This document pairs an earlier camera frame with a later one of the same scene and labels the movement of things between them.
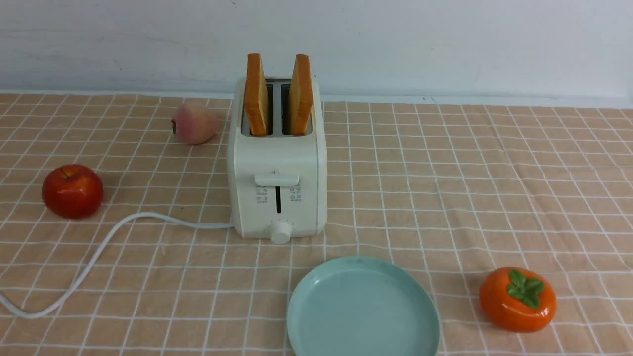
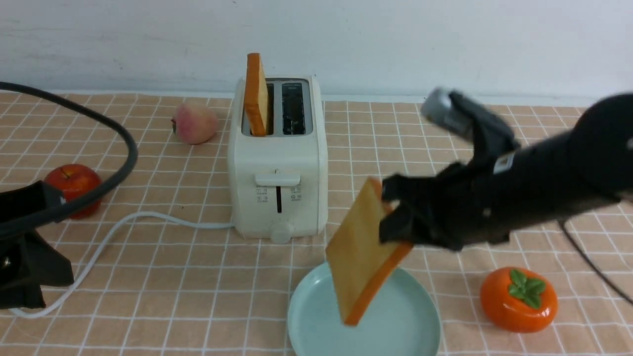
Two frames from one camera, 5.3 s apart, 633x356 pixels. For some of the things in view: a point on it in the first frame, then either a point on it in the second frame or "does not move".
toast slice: x=300 y=95 to x=362 y=267
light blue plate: x=358 y=306 does not move
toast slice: x=256 y=96 does not move
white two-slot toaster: x=278 y=183 does not move
